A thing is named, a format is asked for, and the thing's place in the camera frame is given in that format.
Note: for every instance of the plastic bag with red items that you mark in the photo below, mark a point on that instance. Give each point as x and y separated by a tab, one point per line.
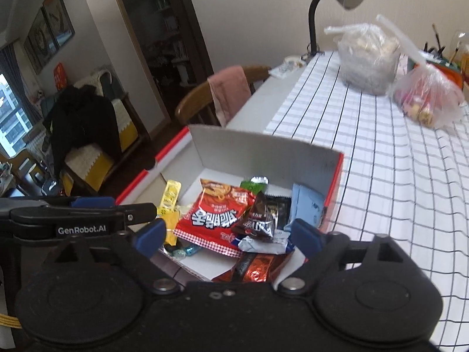
427	95

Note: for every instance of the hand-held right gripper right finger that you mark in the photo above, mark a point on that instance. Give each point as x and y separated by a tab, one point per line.
307	238

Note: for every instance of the dark glass-door bookcase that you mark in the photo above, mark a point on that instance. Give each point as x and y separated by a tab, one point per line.
161	44

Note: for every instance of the orange drink bottle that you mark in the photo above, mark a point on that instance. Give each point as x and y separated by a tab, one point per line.
465	62

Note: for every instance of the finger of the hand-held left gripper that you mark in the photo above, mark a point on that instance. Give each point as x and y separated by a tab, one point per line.
93	202

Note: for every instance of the green snack packet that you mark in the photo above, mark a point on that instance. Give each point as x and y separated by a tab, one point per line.
254	184

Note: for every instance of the light blue snack packet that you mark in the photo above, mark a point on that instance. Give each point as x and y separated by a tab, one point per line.
307	205

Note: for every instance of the yellow and brown snack packet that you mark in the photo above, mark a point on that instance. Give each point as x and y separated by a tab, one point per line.
171	229

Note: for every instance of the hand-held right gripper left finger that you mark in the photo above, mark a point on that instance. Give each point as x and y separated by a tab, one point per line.
150	236

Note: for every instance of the red and white cardboard box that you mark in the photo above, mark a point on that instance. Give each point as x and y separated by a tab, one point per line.
263	154

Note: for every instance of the printed paper leaflet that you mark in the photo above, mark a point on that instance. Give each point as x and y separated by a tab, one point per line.
287	66

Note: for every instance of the dark framed wall pictures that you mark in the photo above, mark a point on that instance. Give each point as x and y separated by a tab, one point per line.
49	25

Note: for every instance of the dark brown snack packet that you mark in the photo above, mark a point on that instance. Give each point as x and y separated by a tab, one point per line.
256	220

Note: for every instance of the white and blue snack packet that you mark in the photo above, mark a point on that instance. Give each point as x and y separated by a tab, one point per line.
263	244

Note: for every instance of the red foil snack packet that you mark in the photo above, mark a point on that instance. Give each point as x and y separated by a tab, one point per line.
256	267

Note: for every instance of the teal candy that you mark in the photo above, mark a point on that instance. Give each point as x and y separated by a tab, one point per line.
188	250

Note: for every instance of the window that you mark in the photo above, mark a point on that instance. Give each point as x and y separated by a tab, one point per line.
13	110

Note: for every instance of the red wall ornament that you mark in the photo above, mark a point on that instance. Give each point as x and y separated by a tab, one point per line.
60	76

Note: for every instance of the black garment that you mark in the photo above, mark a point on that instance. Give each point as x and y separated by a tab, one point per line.
82	124

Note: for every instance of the small yellow sachet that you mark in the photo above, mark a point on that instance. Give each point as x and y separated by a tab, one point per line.
170	196

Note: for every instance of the wooden chair with curved back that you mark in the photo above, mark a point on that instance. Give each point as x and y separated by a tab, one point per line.
194	106

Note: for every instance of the large red snack bag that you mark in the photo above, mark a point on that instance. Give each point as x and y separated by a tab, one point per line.
212	216

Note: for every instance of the clear plastic bag with container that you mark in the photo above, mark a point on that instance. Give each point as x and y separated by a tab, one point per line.
370	62

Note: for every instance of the pink cloth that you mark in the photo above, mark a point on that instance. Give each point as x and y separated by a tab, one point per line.
229	93

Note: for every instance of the armchair with yellow cushion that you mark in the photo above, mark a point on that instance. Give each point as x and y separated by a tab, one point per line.
91	168

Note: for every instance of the checked white tablecloth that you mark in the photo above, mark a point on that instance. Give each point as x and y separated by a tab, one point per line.
384	176

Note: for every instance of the orange folding basin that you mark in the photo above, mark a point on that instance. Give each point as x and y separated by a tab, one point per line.
452	73

